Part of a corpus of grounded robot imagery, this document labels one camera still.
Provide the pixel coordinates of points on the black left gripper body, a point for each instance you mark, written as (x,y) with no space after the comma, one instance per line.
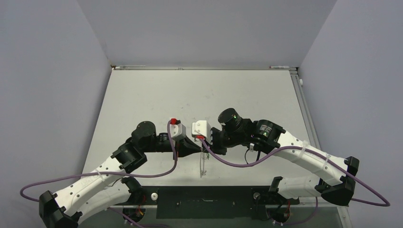
(176,145)

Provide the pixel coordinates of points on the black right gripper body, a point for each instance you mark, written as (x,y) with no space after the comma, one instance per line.
(221,140)

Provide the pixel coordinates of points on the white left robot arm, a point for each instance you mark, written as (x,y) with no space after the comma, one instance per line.
(113,182)

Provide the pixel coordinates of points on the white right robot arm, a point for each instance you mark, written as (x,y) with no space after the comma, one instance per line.
(331,178)

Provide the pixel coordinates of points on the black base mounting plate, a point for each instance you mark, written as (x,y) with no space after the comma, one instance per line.
(208,202)

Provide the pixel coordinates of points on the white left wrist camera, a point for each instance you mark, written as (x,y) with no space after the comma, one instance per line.
(177,129)

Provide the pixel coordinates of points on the aluminium table frame rail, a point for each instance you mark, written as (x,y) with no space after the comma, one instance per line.
(308,121)

